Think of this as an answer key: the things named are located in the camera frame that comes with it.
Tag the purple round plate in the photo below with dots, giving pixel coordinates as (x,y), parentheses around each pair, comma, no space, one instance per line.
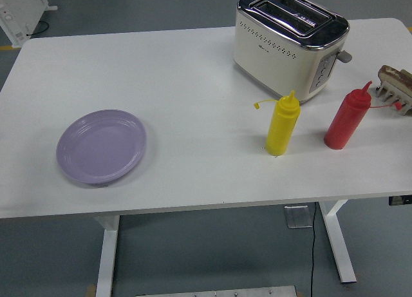
(99,149)

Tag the cream and chrome toaster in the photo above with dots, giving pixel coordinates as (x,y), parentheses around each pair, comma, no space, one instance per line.
(273,58)

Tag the brown-crusted bread slice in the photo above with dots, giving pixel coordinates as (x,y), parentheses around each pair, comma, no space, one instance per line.
(391,74)

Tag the metal floor plate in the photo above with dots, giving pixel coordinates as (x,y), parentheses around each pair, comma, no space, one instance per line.
(297,217)

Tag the yellow squeeze bottle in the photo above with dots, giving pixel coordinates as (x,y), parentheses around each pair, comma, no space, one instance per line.
(281,129)

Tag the red squeeze bottle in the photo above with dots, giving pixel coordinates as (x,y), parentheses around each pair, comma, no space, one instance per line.
(344,123)

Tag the white table leg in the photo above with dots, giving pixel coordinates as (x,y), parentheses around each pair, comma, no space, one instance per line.
(338,245)
(107,261)

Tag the wooden board piece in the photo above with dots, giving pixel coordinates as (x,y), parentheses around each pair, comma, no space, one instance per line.
(91,291)

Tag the black table control box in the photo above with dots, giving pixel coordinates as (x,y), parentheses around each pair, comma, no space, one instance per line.
(400,201)

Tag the metal toast rack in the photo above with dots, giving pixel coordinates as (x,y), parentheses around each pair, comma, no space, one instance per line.
(406,99)

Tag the white appliance cabinet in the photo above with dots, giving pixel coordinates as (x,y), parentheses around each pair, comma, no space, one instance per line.
(16,13)

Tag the grey metal base plate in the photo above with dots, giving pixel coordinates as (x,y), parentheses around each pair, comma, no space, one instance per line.
(215,292)

